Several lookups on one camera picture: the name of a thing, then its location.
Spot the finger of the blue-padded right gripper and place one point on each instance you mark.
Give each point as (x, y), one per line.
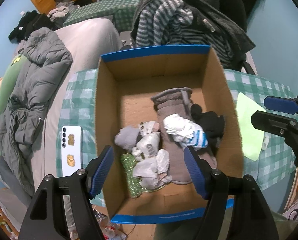
(289, 106)
(275, 124)

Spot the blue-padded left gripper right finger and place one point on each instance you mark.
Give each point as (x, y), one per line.
(251, 216)

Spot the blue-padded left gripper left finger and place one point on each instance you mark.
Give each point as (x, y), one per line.
(45, 217)

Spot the lime green microfiber cloth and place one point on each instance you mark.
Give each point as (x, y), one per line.
(252, 139)

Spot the black sock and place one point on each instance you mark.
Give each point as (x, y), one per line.
(212, 124)

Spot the white patterned sock bundle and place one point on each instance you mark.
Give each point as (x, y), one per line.
(153, 163)

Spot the white smartphone with stickers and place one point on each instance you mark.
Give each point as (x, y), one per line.
(71, 149)

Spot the white blue striped sock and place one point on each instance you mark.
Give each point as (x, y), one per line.
(185, 132)

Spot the green glitter sock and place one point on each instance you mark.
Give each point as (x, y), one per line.
(134, 187)

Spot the grey brown long sock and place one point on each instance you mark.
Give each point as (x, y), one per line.
(177, 101)

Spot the light grey sock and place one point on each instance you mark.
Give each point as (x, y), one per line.
(127, 138)

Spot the black office chair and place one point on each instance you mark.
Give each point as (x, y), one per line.
(234, 9)

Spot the green plush pillow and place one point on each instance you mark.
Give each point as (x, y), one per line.
(8, 81)

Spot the dark grey fleece robe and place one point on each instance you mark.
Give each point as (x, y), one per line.
(208, 18)

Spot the grey striped garment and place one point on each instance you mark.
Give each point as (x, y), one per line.
(167, 22)

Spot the grey puffer jacket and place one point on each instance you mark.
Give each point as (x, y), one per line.
(47, 61)

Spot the pale pink bed sheet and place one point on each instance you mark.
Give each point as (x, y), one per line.
(87, 41)

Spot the black clothes pile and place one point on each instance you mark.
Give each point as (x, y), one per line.
(31, 21)

